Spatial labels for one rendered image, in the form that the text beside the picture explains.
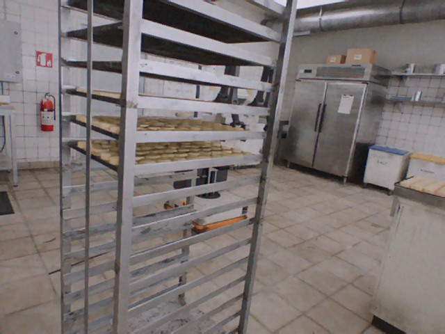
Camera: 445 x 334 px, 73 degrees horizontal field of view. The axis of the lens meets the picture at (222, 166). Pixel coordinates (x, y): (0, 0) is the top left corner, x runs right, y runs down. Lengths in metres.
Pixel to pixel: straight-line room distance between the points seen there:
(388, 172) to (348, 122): 1.03
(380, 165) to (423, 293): 3.74
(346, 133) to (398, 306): 3.80
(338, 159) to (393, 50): 2.18
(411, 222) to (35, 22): 4.56
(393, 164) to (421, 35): 2.22
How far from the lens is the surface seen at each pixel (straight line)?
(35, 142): 4.86
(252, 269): 1.36
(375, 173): 5.65
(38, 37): 4.81
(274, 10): 1.18
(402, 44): 6.40
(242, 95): 2.69
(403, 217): 1.96
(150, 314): 1.74
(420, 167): 5.42
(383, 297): 2.16
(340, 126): 5.60
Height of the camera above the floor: 1.27
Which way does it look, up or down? 13 degrees down
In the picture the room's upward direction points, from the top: 7 degrees clockwise
